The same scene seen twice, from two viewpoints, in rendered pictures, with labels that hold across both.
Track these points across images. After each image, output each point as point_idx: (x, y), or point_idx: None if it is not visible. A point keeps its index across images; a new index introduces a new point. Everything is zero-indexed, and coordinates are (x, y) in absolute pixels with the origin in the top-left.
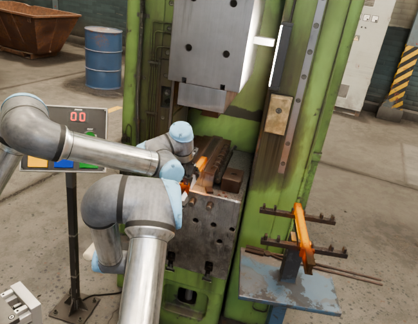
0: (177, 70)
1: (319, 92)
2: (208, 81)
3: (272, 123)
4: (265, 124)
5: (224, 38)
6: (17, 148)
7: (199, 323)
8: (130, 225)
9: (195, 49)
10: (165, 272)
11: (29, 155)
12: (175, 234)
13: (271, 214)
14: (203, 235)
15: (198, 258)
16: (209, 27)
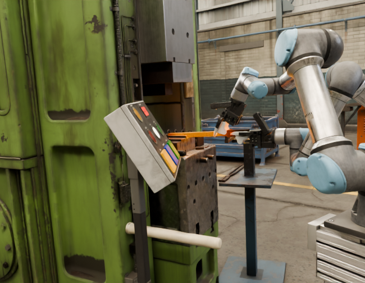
0: (170, 51)
1: (195, 63)
2: (183, 58)
3: (189, 89)
4: (186, 91)
5: (185, 23)
6: (342, 53)
7: (213, 280)
8: None
9: (176, 32)
10: (196, 250)
11: (337, 60)
12: (197, 202)
13: (229, 141)
14: (207, 188)
15: (208, 213)
16: (179, 15)
